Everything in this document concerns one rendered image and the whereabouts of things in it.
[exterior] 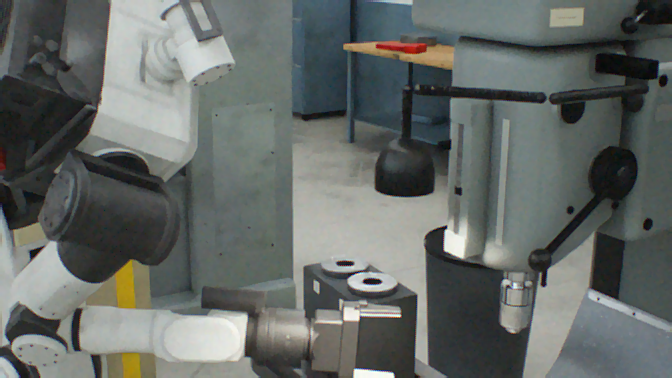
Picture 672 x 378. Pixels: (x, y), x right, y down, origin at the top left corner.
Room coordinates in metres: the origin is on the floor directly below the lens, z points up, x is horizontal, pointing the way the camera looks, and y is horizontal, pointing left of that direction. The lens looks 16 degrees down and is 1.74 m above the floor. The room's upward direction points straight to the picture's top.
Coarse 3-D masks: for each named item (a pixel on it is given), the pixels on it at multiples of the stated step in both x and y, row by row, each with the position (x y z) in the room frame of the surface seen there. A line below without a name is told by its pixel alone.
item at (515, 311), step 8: (504, 296) 1.13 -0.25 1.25; (512, 296) 1.12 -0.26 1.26; (520, 296) 1.12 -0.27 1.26; (528, 296) 1.12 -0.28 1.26; (504, 304) 1.13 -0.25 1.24; (512, 304) 1.12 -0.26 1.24; (520, 304) 1.12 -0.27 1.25; (528, 304) 1.13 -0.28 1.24; (504, 312) 1.13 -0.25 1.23; (512, 312) 1.12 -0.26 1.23; (520, 312) 1.12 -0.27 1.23; (528, 312) 1.13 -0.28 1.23; (504, 320) 1.13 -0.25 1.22; (512, 320) 1.12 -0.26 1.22; (520, 320) 1.12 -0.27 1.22; (528, 320) 1.13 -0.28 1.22; (512, 328) 1.12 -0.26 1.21
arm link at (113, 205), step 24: (96, 192) 0.94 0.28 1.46; (120, 192) 0.97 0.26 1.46; (144, 192) 1.00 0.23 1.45; (96, 216) 0.93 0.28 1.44; (120, 216) 0.95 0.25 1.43; (144, 216) 0.97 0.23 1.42; (72, 240) 0.93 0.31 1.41; (96, 240) 0.94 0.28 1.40; (120, 240) 0.95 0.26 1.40; (144, 240) 0.97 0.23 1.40; (72, 264) 0.99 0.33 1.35; (96, 264) 0.98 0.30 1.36; (120, 264) 0.99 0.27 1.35
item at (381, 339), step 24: (312, 264) 1.53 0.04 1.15; (336, 264) 1.51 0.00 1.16; (360, 264) 1.50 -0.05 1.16; (312, 288) 1.49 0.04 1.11; (336, 288) 1.41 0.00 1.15; (360, 288) 1.38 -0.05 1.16; (384, 288) 1.38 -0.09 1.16; (408, 288) 1.41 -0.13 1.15; (312, 312) 1.49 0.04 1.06; (408, 312) 1.38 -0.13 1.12; (360, 336) 1.33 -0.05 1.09; (384, 336) 1.36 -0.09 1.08; (408, 336) 1.38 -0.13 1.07; (360, 360) 1.33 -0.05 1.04; (384, 360) 1.36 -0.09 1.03; (408, 360) 1.38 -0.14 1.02
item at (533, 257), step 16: (608, 160) 1.05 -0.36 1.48; (624, 160) 1.06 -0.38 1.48; (592, 176) 1.06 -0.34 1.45; (608, 176) 1.05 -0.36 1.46; (624, 176) 1.06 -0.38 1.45; (608, 192) 1.05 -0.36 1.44; (624, 192) 1.07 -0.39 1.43; (592, 208) 1.03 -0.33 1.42; (576, 224) 1.01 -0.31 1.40; (560, 240) 1.00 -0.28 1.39; (544, 256) 0.98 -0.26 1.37
